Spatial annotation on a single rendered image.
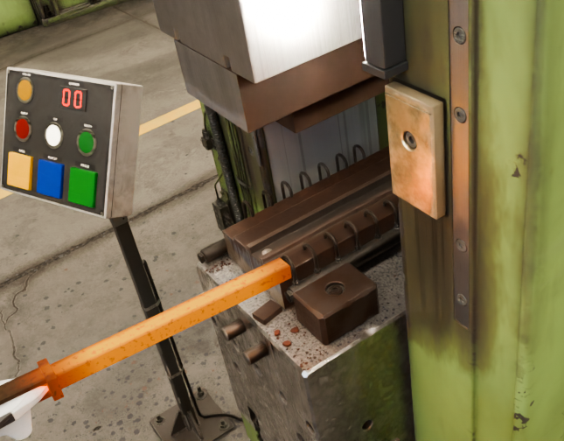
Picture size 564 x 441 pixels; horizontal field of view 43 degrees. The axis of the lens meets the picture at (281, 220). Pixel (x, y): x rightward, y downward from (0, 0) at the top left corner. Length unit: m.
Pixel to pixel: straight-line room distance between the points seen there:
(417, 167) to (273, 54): 0.24
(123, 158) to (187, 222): 1.63
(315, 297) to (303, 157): 0.40
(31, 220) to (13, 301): 0.57
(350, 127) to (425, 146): 0.63
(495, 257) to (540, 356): 0.16
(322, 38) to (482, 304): 0.43
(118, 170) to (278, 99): 0.56
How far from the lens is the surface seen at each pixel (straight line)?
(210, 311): 1.02
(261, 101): 1.06
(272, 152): 1.44
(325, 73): 1.11
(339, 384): 1.24
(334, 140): 1.53
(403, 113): 0.94
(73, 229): 3.36
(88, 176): 1.56
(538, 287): 0.96
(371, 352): 1.24
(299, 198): 1.42
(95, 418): 2.49
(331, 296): 1.19
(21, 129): 1.72
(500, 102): 0.85
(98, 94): 1.55
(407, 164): 0.98
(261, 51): 0.97
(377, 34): 0.90
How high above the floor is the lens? 1.78
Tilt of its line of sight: 36 degrees down
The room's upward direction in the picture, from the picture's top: 11 degrees counter-clockwise
